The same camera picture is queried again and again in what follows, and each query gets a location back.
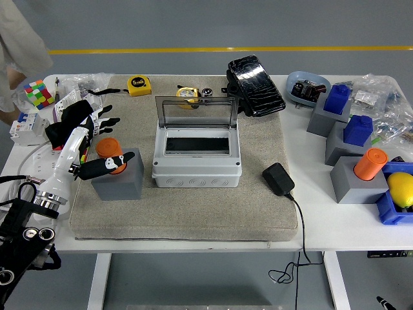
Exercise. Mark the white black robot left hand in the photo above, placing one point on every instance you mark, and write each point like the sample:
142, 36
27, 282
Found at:
66, 155

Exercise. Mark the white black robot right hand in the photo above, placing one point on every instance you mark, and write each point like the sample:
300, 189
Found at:
385, 303

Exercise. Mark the orange cylinder battery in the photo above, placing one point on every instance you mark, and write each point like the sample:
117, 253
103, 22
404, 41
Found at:
371, 164
108, 148

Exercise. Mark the grey electrical enclosure box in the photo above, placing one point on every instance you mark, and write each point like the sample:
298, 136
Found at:
197, 176

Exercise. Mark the smoked transparent box lid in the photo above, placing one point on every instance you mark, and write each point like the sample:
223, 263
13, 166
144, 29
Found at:
197, 99

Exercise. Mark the blue block battery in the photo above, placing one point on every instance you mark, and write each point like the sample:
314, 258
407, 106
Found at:
337, 100
357, 130

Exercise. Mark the small colourful puzzle cube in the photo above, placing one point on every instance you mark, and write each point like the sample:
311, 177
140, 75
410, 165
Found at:
84, 156

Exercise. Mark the black cloth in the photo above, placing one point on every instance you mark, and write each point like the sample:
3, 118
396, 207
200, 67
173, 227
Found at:
71, 113

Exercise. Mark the white circuit breaker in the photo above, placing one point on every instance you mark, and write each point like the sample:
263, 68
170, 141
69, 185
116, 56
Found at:
27, 129

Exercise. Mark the black table control panel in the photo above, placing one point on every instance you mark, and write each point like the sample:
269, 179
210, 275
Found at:
390, 254

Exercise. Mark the white table leg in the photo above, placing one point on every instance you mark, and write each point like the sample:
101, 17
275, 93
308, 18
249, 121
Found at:
337, 281
98, 281

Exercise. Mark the white printed label bag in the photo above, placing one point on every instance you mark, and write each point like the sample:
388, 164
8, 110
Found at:
66, 100

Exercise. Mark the grey block with round hole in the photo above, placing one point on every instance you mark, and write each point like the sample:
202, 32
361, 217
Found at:
119, 189

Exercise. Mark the small screwdriver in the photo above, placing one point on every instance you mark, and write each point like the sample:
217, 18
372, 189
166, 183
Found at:
57, 88

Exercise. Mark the clear plastic bags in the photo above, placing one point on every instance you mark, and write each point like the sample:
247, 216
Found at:
84, 84

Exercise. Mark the blue plastic bin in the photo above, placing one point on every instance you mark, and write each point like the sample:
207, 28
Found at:
388, 213

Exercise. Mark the grey block holder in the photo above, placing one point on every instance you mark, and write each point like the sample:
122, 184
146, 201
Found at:
355, 192
319, 124
338, 151

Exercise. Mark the yellow lemon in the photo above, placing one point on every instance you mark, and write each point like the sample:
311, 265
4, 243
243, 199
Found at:
401, 189

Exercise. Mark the person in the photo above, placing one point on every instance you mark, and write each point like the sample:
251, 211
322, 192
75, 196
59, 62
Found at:
19, 38

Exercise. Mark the yellow tape measure round face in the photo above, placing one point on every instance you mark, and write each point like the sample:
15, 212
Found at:
185, 92

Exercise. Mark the grey-brown mat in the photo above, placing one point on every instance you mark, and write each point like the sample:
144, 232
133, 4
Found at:
193, 213

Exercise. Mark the small dark object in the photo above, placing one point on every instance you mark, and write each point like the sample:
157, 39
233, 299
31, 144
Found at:
398, 159

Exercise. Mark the small black cylinder capacitor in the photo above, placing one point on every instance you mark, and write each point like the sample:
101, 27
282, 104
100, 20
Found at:
207, 92

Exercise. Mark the black power adapter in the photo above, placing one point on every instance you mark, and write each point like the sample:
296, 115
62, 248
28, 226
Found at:
278, 178

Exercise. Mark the large clear parts bag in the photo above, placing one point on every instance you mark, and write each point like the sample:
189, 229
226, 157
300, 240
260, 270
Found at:
395, 116

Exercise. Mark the black foot pedal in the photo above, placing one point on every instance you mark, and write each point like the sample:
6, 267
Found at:
258, 87

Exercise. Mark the small clear bag white parts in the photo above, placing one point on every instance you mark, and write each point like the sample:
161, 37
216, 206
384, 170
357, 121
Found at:
366, 97

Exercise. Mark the dark electronic parts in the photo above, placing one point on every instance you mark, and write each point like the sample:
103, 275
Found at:
306, 90

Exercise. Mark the light blue bowl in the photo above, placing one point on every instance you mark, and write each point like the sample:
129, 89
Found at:
298, 77

